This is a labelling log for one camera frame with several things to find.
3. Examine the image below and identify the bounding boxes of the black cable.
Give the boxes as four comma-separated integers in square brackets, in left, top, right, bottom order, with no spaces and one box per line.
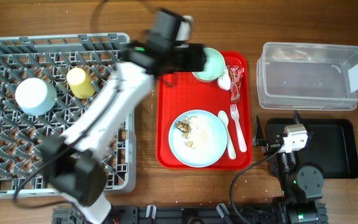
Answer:
[229,146,284,224]

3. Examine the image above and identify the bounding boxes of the crumpled white napkin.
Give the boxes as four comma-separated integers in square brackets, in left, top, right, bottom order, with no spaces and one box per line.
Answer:
[217,67,231,91]

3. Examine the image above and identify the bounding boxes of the food scraps on plate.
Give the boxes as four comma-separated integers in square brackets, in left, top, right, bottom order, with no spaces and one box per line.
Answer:
[176,116,198,149]

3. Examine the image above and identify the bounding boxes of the red snack wrapper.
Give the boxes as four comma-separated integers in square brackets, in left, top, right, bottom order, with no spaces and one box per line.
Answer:
[227,65,245,103]

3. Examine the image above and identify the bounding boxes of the white plastic spoon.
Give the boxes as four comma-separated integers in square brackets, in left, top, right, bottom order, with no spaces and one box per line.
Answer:
[218,110,236,160]

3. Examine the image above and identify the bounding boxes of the red plastic tray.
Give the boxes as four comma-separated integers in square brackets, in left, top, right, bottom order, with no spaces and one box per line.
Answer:
[155,51,253,170]

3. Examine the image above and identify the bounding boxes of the yellow plastic cup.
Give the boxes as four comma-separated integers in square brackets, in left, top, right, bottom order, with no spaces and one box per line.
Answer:
[67,67,95,99]

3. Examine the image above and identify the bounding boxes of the white plastic fork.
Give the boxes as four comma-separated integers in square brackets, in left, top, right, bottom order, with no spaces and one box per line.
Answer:
[230,104,247,152]

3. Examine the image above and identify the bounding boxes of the mint green bowl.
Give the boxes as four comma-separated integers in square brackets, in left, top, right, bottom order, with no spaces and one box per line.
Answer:
[193,47,226,82]

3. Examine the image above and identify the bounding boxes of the clear plastic bin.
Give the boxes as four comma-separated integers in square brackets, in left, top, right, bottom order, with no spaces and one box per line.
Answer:
[257,42,358,111]

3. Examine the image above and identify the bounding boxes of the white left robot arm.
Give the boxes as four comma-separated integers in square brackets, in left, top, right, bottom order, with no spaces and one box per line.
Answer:
[40,32,206,223]

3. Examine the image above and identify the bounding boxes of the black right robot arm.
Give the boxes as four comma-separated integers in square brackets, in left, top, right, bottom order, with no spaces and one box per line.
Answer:
[252,111,328,223]

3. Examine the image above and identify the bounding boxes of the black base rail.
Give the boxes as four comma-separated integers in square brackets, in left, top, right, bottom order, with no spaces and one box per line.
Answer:
[52,202,328,224]

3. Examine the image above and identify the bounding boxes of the grey dishwasher rack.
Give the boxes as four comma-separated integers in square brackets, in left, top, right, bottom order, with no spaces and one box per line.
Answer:
[0,32,130,198]

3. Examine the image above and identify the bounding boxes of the light blue plate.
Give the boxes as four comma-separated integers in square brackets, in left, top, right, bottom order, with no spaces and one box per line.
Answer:
[168,110,227,168]

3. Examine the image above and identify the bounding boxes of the black plastic tray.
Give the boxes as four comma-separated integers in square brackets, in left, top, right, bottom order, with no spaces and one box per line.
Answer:
[265,117,358,179]

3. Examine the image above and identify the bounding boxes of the light blue bowl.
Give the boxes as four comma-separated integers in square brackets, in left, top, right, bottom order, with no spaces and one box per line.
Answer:
[15,78,57,116]

